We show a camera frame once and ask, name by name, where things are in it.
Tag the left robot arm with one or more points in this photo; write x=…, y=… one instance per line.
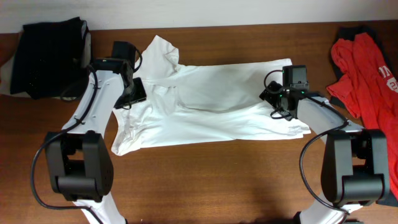
x=79, y=163

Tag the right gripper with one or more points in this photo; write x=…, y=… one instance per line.
x=268, y=96

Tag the grey folded garment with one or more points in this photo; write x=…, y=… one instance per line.
x=87, y=46

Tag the dark teal garment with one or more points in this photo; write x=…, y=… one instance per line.
x=348, y=34

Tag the black folded garment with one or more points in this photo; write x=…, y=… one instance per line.
x=71, y=26

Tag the red t-shirt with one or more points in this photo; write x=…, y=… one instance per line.
x=370, y=102

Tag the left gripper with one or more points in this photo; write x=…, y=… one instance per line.
x=140, y=94

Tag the white t-shirt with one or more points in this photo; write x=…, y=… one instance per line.
x=189, y=104

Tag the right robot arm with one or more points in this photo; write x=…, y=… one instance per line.
x=355, y=169

